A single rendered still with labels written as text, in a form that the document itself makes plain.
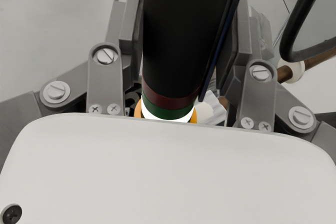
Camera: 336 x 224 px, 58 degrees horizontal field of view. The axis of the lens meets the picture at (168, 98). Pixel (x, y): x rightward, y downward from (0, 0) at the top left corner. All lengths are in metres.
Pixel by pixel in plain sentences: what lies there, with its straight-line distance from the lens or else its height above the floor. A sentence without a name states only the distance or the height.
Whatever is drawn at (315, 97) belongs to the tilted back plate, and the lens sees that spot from 0.59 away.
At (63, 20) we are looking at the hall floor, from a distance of 2.31.
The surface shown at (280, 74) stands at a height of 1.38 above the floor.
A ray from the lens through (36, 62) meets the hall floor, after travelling 2.11.
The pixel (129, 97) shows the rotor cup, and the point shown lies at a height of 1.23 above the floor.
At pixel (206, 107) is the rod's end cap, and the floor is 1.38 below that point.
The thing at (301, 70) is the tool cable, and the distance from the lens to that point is 0.29.
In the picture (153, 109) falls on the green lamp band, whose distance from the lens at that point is 0.17.
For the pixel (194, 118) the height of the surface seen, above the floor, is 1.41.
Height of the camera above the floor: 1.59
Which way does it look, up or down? 59 degrees down
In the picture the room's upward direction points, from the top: 9 degrees clockwise
